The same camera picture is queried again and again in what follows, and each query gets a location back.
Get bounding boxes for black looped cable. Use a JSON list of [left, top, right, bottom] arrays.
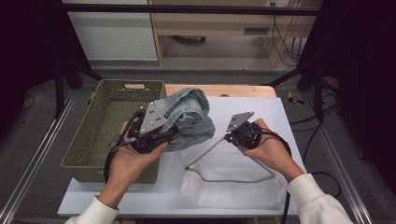
[[311, 171, 343, 199]]

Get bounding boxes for green woven basket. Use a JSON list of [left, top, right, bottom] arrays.
[[60, 78, 167, 185]]

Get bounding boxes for white cabinet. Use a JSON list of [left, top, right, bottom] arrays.
[[62, 0, 159, 62]]

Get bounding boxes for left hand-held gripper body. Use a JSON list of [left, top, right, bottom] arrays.
[[125, 101, 172, 155]]

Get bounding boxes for black hanging cables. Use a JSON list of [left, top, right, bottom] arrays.
[[271, 13, 304, 68]]

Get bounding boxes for white mesh laundry bag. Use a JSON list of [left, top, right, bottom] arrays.
[[180, 98, 289, 210]]

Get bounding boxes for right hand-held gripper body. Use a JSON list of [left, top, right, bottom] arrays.
[[225, 110, 264, 150]]

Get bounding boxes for black metal stand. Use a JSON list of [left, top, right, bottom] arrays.
[[264, 59, 325, 122], [54, 57, 106, 119]]

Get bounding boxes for white wall socket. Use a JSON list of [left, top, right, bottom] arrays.
[[264, 0, 290, 7]]

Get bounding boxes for black horizontal frame bar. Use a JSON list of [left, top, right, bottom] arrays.
[[60, 3, 321, 17]]

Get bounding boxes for yellow cable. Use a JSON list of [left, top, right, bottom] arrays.
[[274, 0, 303, 67]]

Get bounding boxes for right hand-held gripper cable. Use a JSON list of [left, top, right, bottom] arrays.
[[246, 129, 293, 224]]

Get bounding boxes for wooden desk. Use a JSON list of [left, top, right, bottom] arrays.
[[148, 0, 325, 68]]

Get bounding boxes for yellow and black tape piece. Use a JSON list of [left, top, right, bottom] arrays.
[[287, 91, 305, 106]]

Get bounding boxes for black curtain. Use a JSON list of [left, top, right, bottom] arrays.
[[298, 0, 396, 194], [0, 0, 92, 141]]

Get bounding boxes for left hand-held gripper cable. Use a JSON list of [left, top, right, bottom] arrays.
[[104, 110, 139, 185]]

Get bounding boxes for blue denim jeans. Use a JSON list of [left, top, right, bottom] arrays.
[[153, 87, 217, 153]]

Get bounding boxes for hand-held gripper cable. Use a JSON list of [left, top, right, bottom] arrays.
[[246, 129, 293, 224], [104, 110, 139, 185]]

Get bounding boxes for dark flat object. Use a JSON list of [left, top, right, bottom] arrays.
[[171, 35, 207, 44]]

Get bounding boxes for aluminium rail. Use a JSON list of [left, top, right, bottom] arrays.
[[0, 90, 78, 224], [300, 92, 375, 224]]

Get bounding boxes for person's left hand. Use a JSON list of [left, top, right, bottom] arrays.
[[107, 120, 169, 189]]

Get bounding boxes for person's right hand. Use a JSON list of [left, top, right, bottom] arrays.
[[237, 119, 304, 184]]

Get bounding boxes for thin black floor cable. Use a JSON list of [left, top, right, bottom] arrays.
[[17, 94, 35, 115]]

